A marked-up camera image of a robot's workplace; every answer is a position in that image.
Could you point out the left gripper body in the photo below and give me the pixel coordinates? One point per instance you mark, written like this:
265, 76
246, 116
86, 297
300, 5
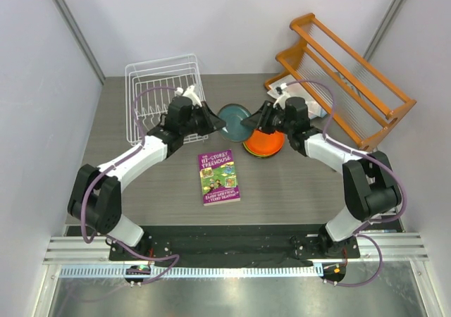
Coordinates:
190, 127

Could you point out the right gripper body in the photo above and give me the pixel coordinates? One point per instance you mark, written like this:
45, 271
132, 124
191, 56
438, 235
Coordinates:
285, 125

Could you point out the orange plate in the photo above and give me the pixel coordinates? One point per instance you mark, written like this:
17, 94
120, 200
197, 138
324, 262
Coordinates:
260, 136

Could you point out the dark plate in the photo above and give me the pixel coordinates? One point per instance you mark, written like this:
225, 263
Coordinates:
234, 131

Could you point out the lime green plate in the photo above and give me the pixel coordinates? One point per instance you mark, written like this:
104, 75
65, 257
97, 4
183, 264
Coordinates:
264, 147

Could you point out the red floral plate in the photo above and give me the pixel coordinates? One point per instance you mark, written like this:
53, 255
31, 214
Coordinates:
253, 155

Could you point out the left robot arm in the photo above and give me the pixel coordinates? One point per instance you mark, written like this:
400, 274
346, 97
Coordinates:
96, 198

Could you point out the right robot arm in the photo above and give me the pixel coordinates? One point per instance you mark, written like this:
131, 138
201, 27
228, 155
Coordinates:
370, 186

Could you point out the orange wooden rack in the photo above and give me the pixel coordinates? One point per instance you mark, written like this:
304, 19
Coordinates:
365, 104

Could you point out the white paper packet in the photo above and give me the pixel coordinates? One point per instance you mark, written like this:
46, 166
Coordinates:
296, 90

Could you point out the purple treehouse book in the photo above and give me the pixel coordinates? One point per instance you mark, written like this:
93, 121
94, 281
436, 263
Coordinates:
218, 178

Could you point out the perforated metal strip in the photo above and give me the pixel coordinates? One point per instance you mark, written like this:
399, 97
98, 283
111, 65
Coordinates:
140, 271

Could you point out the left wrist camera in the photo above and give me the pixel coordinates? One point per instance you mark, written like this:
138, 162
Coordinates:
190, 93

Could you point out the white wire dish rack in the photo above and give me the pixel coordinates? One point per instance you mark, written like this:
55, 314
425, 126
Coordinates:
150, 87

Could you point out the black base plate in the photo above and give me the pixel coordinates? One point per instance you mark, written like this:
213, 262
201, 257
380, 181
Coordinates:
242, 246

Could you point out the aluminium rail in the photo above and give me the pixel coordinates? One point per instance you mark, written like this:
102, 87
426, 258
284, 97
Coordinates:
395, 246

